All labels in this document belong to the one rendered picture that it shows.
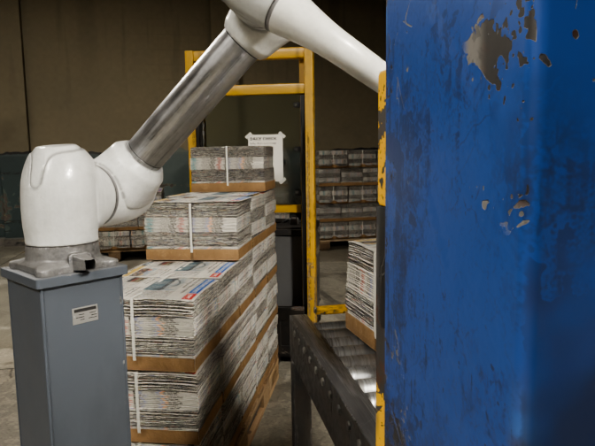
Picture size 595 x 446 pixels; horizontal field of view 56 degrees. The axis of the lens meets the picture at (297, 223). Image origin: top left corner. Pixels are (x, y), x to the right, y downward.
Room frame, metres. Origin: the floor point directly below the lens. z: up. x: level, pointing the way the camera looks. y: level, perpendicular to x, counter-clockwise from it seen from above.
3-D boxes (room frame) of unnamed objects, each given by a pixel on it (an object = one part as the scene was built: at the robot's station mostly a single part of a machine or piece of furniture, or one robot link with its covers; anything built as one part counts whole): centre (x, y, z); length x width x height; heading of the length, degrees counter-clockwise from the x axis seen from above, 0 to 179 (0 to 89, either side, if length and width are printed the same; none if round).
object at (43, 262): (1.25, 0.52, 1.03); 0.22 x 0.18 x 0.06; 46
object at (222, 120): (3.38, 0.26, 1.27); 0.57 x 0.01 x 0.65; 82
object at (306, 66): (3.31, -0.06, 0.97); 0.09 x 0.09 x 1.75; 82
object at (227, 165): (2.93, 0.32, 0.65); 0.39 x 0.30 x 1.29; 82
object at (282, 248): (3.72, 0.22, 0.40); 0.69 x 0.55 x 0.80; 82
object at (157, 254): (2.33, 0.40, 0.86); 0.38 x 0.29 x 0.04; 84
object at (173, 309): (2.21, 0.42, 0.42); 1.17 x 0.39 x 0.83; 172
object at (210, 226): (2.33, 0.40, 0.95); 0.38 x 0.29 x 0.23; 84
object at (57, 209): (1.27, 0.53, 1.17); 0.18 x 0.16 x 0.22; 164
